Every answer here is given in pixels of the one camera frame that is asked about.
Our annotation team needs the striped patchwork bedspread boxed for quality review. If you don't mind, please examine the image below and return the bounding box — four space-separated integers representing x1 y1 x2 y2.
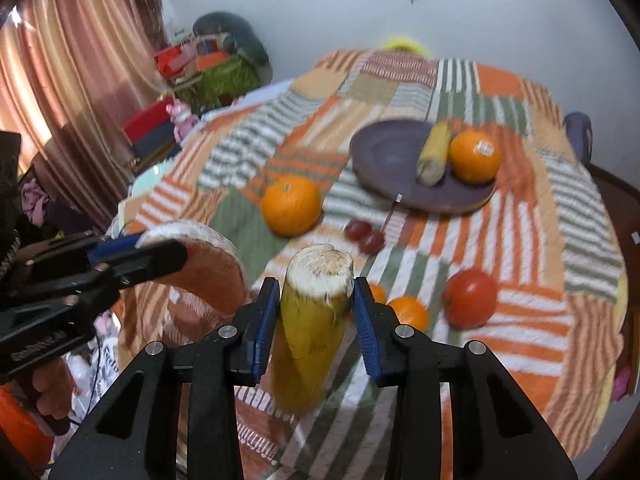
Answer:
127 50 627 457

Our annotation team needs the red items pile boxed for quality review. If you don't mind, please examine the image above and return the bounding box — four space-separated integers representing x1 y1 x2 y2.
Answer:
154 35 231 80

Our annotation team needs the yellow pillow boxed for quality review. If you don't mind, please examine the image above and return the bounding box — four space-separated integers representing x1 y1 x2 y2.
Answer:
382 35 430 58

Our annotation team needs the small mandarin right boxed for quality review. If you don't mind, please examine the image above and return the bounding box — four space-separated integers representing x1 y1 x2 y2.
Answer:
388 296 430 333

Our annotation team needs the small mandarin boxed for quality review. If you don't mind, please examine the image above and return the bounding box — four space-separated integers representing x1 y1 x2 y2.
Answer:
388 296 430 333
369 283 388 304

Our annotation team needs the short sugarcane piece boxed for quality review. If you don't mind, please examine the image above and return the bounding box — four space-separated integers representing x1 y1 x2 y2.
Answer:
416 122 451 186

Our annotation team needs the pink object on floor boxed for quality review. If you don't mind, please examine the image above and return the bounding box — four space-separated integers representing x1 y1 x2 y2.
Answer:
611 365 631 402

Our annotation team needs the person's left hand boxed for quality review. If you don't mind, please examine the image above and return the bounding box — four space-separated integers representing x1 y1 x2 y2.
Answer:
32 358 74 419

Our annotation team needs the pink toy figure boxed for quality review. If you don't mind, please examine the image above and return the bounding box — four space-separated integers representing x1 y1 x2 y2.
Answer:
165 99 200 144

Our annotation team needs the long yellow sugarcane piece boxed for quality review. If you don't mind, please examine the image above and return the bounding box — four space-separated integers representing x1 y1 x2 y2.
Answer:
269 244 354 415

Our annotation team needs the dark purple plate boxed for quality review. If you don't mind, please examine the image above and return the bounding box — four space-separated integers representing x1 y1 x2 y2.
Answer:
349 119 496 214

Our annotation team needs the pink striped curtain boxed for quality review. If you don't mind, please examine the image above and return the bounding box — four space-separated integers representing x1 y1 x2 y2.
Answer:
1 0 167 229

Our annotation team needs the red grape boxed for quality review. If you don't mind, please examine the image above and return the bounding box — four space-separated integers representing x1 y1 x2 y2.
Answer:
358 231 385 256
343 219 372 242

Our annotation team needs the large orange left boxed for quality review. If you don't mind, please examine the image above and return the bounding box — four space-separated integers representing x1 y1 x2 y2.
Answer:
262 174 322 237

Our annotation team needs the green patterned box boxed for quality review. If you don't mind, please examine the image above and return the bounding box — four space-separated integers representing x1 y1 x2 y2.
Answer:
174 55 260 115

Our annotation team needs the grey plush toy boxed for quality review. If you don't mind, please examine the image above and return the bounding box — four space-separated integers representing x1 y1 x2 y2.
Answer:
192 11 270 67

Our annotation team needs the dark blue bag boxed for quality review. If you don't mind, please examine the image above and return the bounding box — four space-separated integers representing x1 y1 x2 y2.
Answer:
564 112 592 166

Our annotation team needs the small mandarin left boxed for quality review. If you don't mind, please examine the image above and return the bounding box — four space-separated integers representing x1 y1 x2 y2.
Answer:
369 283 388 304

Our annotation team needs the red tomato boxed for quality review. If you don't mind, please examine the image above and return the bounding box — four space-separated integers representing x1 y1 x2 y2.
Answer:
442 268 498 330

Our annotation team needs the large orange with sticker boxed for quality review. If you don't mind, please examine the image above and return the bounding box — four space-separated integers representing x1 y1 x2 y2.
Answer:
448 129 502 185

